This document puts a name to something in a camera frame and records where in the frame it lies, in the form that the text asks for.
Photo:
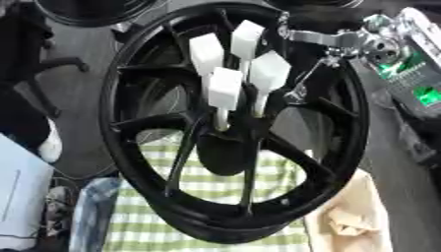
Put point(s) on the black round tyre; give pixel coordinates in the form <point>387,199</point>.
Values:
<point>313,3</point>
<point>97,14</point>

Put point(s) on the black spoked wheel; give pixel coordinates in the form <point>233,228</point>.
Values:
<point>229,226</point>

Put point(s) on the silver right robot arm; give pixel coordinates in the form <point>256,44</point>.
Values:
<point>410,70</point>

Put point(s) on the pale blue box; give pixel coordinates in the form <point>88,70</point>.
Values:
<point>23,193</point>

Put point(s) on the person's leg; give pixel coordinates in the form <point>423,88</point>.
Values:
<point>50,144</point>

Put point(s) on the black office chair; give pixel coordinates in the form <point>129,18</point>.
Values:
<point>34,65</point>

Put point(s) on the beige cloth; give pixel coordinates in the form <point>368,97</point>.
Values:
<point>350,216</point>

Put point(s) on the blue denim cloth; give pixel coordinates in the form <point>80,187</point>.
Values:
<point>92,213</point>

